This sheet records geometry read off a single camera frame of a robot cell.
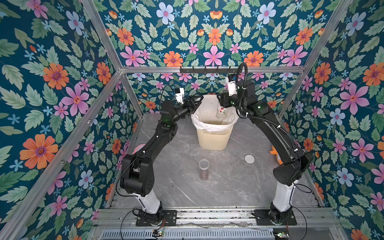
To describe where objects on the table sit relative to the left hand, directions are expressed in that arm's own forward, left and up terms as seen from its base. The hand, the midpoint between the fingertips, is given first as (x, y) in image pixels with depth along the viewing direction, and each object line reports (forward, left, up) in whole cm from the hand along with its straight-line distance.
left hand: (202, 99), depth 72 cm
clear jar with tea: (-23, +1, -24) cm, 33 cm away
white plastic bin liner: (+14, -2, -28) cm, 31 cm away
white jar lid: (-15, -28, -39) cm, 50 cm away
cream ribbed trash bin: (-2, -7, -33) cm, 34 cm away
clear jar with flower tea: (-3, -10, -8) cm, 13 cm away
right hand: (+6, -14, +1) cm, 15 cm away
